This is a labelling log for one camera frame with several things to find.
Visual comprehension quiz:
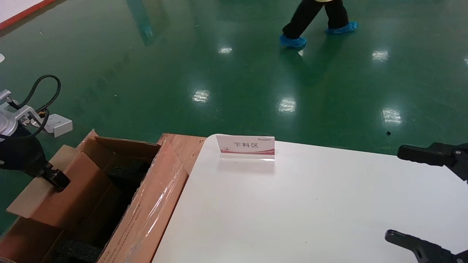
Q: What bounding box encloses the person with blue shoe covers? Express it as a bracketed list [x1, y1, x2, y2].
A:
[280, 0, 359, 49]

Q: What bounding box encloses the black foam padding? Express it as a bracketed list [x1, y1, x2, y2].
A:
[54, 239, 104, 263]
[107, 158, 153, 184]

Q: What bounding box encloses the acrylic sign with pink band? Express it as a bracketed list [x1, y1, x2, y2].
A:
[216, 134, 276, 162]

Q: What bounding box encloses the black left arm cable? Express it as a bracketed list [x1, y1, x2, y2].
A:
[0, 75, 62, 140]

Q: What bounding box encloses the large cardboard box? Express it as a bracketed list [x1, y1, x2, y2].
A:
[0, 129, 190, 263]

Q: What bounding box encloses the small cardboard box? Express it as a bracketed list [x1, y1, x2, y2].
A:
[7, 144, 122, 232]

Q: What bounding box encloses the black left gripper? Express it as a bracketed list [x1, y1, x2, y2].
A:
[0, 125, 71, 193]

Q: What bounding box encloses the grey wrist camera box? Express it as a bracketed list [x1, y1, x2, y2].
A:
[11, 106, 73, 138]

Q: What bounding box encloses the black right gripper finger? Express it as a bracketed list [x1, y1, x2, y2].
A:
[385, 229, 468, 263]
[397, 142, 468, 182]

